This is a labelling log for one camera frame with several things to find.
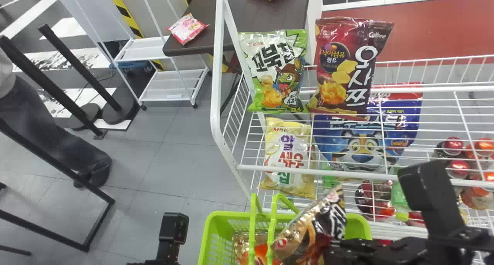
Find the pink snack packet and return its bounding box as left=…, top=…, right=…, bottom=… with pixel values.
left=167, top=13, right=210, bottom=46

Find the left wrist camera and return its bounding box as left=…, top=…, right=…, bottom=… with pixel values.
left=159, top=213, right=190, bottom=245

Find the dark brown side table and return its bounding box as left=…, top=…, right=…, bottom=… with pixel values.
left=162, top=0, right=311, bottom=115

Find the green snack packet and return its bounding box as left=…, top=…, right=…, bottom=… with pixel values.
left=238, top=29, right=310, bottom=115

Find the black and gold snack packet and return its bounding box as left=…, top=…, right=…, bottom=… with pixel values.
left=270, top=184, right=348, bottom=265

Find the white wire rack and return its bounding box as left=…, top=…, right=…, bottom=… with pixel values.
left=210, top=0, right=494, bottom=262

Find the maroon snack packet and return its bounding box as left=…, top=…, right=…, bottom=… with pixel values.
left=308, top=16, right=394, bottom=120

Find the green bottle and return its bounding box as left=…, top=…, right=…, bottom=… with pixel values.
left=391, top=180, right=410, bottom=222

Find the black post on round foot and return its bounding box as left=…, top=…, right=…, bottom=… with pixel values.
left=38, top=24, right=139, bottom=125
left=0, top=35, right=104, bottom=137

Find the orange bottle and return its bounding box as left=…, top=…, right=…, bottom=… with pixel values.
left=461, top=186, right=494, bottom=211

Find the person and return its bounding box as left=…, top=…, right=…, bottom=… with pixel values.
left=0, top=49, right=113, bottom=189

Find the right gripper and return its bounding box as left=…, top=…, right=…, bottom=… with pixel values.
left=323, top=236, right=430, bottom=265

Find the blue dolly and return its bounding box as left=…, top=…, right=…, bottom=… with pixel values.
left=109, top=60, right=154, bottom=73

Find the white shelf trolley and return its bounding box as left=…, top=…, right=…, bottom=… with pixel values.
left=65, top=0, right=210, bottom=111

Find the yellow snack packet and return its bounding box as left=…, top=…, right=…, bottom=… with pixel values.
left=259, top=117, right=317, bottom=199

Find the gold and orange snack packet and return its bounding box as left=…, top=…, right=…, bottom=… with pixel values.
left=232, top=233, right=283, bottom=265

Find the blue cereal bag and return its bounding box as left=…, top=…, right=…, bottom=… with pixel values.
left=312, top=83, right=423, bottom=174

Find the green basket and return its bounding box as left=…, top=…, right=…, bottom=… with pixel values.
left=198, top=193, right=373, bottom=265

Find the dark bottle with red label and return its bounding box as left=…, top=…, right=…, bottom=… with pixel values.
left=365, top=202, right=396, bottom=222
left=354, top=180, right=393, bottom=204

